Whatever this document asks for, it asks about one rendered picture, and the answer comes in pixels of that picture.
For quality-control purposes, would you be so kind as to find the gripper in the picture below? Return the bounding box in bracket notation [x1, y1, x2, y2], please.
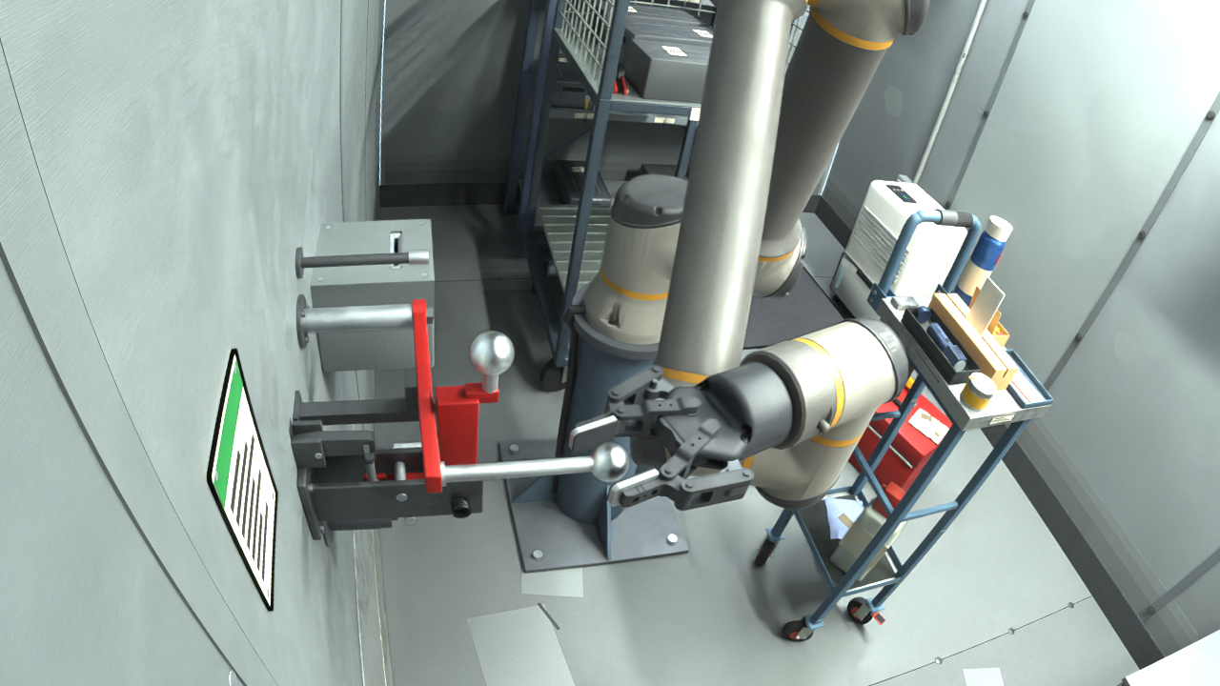
[569, 367, 756, 513]

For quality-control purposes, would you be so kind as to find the cream inspection plate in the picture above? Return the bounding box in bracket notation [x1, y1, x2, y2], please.
[969, 275, 1007, 331]

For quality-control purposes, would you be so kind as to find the silver escape lever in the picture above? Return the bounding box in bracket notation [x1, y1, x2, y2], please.
[441, 442, 631, 489]

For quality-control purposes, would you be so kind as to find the red guard with silver knob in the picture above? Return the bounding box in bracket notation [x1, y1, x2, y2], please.
[411, 329, 517, 494]

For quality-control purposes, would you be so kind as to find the blue trolley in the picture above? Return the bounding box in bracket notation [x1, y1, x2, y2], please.
[753, 209, 1056, 642]

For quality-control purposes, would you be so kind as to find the black floor mat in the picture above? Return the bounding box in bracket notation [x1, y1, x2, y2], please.
[742, 255, 861, 352]

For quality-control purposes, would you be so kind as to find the beige box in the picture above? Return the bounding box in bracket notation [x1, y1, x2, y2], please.
[823, 494, 907, 575]

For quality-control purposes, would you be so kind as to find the red toolbox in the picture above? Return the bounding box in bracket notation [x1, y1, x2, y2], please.
[851, 394, 955, 494]

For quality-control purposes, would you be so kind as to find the grey paper sheet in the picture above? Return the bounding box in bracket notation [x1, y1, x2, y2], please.
[466, 603, 565, 686]

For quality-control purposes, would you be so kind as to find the dark blue tray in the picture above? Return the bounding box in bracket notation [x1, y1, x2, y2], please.
[900, 304, 975, 375]

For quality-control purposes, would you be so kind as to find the white ribbed appliance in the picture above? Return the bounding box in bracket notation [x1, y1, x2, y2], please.
[830, 177, 970, 308]

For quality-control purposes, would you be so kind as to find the grey metal box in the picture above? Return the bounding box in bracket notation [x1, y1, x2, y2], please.
[308, 218, 437, 374]

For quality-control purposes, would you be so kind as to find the tan wooden block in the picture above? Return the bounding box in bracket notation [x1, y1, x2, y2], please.
[928, 291, 1018, 391]

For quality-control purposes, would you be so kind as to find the blue shelving unit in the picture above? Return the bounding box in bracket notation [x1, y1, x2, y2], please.
[503, 0, 727, 393]

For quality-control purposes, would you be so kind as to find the silver cylinder with dark flange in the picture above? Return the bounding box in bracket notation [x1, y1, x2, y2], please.
[295, 293, 421, 351]

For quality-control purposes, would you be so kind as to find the white and blue cylinder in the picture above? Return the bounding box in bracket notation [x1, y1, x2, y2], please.
[957, 213, 1015, 302]

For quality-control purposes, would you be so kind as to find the dark rod with silver tip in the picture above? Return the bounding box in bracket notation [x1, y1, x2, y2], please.
[294, 247, 432, 279]

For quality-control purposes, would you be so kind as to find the dark grey storage box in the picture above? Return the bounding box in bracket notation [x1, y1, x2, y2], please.
[624, 0, 718, 39]
[618, 34, 718, 102]

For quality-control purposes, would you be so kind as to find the green and white sign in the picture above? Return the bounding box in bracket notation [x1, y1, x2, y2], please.
[206, 347, 280, 613]

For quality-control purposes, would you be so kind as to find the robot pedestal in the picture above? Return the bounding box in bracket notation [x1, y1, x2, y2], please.
[505, 322, 694, 575]

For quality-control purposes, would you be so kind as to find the dark grey lever bracket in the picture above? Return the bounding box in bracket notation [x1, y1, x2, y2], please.
[290, 389, 484, 546]

